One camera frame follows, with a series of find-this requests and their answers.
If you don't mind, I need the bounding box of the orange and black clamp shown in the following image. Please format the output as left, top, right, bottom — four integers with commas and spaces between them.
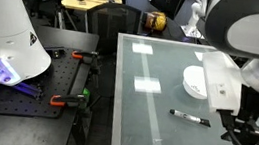
70, 48, 100, 67
48, 90, 88, 111

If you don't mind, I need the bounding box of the small green object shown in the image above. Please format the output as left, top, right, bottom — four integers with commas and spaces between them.
81, 88, 92, 101

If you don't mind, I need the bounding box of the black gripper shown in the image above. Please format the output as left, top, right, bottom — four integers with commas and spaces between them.
216, 83, 259, 145

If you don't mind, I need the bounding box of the black and white marker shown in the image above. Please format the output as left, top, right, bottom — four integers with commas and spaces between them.
167, 108, 214, 129

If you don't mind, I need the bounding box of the white bowl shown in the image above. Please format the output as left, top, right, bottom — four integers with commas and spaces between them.
180, 64, 213, 102

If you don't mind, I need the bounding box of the brown round object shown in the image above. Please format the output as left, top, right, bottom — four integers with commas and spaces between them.
141, 9, 170, 33

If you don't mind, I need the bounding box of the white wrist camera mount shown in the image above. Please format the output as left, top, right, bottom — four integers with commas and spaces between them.
194, 48, 249, 118

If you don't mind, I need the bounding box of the small black box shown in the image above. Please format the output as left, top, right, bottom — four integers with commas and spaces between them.
42, 44, 67, 60

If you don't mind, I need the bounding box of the black monitor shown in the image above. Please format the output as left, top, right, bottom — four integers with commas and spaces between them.
148, 0, 188, 22

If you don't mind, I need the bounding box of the blue lit cable bundle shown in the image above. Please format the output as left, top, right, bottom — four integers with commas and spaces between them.
10, 80, 44, 101

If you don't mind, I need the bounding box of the black mesh office chair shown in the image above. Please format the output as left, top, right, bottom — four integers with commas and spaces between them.
81, 0, 143, 59

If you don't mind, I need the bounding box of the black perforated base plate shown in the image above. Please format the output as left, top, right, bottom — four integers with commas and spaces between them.
0, 38, 94, 128

